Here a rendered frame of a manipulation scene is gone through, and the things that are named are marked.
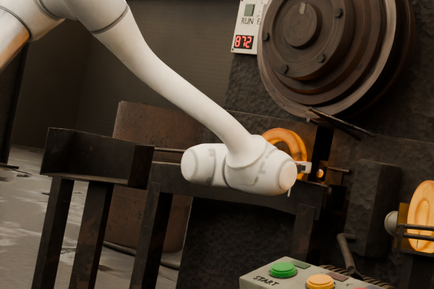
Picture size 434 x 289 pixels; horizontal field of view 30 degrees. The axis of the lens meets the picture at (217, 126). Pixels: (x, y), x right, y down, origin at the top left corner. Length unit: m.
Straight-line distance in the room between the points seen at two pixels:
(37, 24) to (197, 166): 0.49
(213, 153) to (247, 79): 0.71
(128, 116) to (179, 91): 3.28
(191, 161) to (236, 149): 0.15
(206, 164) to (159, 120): 3.08
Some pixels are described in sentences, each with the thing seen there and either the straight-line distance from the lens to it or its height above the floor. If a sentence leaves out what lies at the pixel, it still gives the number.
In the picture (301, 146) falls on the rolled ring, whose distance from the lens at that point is 2.24.
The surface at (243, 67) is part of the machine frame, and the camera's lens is 2.61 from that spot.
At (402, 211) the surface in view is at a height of 0.70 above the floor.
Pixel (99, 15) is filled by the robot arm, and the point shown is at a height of 0.99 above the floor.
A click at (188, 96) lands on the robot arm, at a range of 1.77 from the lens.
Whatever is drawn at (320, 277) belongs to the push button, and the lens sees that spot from 1.25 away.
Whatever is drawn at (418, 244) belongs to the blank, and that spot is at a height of 0.64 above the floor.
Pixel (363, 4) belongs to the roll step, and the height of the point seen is 1.19.
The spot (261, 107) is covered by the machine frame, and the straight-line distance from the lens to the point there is 2.52.
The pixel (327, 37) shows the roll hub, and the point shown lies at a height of 1.09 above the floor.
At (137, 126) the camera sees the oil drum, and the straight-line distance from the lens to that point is 5.00.
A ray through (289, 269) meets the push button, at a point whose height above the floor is 0.61.
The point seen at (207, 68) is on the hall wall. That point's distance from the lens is 11.53.
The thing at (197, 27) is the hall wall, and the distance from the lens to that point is 11.87.
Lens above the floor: 0.80
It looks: level
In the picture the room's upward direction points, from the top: 11 degrees clockwise
